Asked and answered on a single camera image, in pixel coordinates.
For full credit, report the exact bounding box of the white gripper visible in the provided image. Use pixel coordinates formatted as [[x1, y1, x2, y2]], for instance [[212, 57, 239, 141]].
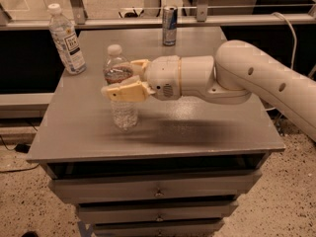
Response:
[[101, 55, 181, 103]]

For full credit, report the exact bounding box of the clear water bottle red label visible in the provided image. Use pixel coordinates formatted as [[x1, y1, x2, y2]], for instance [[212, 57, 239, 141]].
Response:
[[103, 44, 138, 130]]

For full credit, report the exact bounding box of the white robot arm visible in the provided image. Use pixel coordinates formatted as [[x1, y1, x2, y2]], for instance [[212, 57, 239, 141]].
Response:
[[101, 40, 316, 140]]

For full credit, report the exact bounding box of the blue silver redbull can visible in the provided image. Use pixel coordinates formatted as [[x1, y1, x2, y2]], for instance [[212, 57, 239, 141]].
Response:
[[162, 6, 178, 46]]

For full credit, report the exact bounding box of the white labelled tea bottle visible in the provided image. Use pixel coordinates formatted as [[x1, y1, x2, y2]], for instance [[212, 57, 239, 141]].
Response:
[[48, 3, 86, 75]]

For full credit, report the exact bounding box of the grey drawer cabinet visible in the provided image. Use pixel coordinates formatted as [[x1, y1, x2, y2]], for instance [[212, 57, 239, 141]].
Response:
[[26, 26, 286, 237]]

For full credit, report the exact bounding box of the top grey drawer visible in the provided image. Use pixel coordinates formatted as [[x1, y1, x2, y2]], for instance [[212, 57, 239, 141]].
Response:
[[48, 170, 262, 203]]

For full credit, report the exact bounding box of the grey drawer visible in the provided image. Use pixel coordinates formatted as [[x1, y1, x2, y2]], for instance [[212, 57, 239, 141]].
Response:
[[77, 200, 238, 224], [48, 170, 262, 203], [93, 218, 224, 237]]

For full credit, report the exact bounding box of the middle grey drawer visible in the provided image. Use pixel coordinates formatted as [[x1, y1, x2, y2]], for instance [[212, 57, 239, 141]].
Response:
[[77, 200, 238, 224]]

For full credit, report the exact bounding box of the bottom grey drawer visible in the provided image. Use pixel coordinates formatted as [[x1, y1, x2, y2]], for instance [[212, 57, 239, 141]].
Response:
[[93, 218, 224, 237]]

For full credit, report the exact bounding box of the metal railing frame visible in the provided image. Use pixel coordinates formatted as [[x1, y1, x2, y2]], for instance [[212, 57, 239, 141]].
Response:
[[0, 0, 316, 31]]

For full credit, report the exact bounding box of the black floor cable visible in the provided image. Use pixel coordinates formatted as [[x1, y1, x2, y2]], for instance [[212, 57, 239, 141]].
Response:
[[0, 118, 40, 174]]

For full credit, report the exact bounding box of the white cable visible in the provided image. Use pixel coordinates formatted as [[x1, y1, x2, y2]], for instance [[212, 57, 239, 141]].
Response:
[[263, 11, 316, 113]]

